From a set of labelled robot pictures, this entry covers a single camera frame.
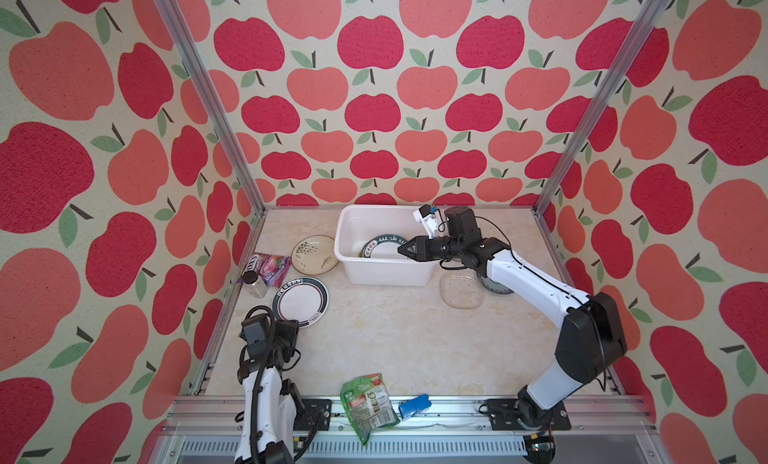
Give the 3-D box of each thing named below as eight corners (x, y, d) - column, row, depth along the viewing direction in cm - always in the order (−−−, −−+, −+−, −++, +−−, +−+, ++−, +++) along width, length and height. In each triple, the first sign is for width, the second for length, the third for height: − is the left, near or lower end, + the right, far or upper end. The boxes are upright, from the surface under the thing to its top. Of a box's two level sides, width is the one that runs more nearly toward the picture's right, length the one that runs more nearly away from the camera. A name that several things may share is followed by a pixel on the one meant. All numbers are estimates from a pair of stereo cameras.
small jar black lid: (250, 298, 96) (239, 284, 89) (254, 285, 99) (244, 270, 92) (265, 298, 96) (256, 284, 89) (269, 285, 99) (260, 270, 92)
